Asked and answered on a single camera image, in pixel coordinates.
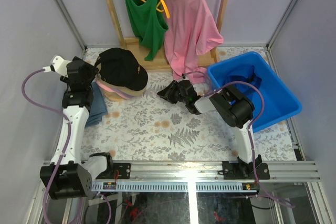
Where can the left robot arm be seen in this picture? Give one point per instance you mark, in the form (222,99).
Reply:
(71,134)

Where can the blue plastic bin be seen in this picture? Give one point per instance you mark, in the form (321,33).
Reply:
(280,102)

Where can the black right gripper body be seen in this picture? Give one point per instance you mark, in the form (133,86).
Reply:
(184,99)

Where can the wooden hat stand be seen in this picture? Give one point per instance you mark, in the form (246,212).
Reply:
(112,96)

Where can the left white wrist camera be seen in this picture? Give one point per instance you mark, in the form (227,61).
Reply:
(58,65)

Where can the pink cap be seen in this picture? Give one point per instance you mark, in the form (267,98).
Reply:
(106,88)

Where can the pink t-shirt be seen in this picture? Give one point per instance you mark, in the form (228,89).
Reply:
(192,32)

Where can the green tank top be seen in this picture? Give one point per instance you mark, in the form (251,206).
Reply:
(148,24)

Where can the purple cap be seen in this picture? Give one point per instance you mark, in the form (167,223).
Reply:
(123,94)

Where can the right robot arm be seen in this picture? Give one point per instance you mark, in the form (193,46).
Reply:
(234,108)

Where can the wooden clothes rack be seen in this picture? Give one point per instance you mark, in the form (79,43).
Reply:
(160,63)

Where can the beige sport cap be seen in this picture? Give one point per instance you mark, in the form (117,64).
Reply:
(131,92)

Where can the aluminium mounting rail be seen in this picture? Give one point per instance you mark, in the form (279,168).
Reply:
(208,176)

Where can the blue cap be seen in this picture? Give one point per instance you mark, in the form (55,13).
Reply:
(244,73)

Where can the black sport cap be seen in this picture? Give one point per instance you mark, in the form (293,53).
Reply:
(120,68)

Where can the folded blue cloth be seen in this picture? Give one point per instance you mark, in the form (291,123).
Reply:
(98,107)

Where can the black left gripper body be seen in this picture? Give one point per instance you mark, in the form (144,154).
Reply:
(85,70)

